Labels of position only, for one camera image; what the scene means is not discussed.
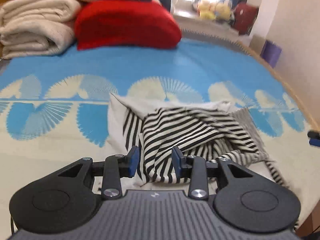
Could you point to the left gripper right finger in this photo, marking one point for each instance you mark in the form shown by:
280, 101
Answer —
194, 168

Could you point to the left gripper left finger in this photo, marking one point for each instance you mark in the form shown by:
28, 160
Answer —
116, 167

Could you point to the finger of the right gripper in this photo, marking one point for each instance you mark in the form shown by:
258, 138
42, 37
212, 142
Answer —
314, 142
313, 134

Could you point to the striped white small garment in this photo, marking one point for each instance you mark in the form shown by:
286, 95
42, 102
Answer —
207, 130

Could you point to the blue cream patterned bedsheet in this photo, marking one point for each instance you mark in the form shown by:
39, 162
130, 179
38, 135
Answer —
54, 109

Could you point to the purple bin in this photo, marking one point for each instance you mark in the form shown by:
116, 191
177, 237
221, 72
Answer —
271, 53

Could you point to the dark red cushion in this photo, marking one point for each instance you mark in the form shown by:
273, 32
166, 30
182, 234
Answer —
245, 16

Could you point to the red folded blanket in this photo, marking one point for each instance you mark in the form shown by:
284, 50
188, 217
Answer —
126, 23

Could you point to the yellow plush toy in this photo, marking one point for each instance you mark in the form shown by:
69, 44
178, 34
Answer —
214, 11

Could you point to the cream folded quilt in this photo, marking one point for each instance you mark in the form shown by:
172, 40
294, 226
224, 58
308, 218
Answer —
37, 27

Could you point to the wooden bed frame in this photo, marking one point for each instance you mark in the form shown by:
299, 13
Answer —
314, 124

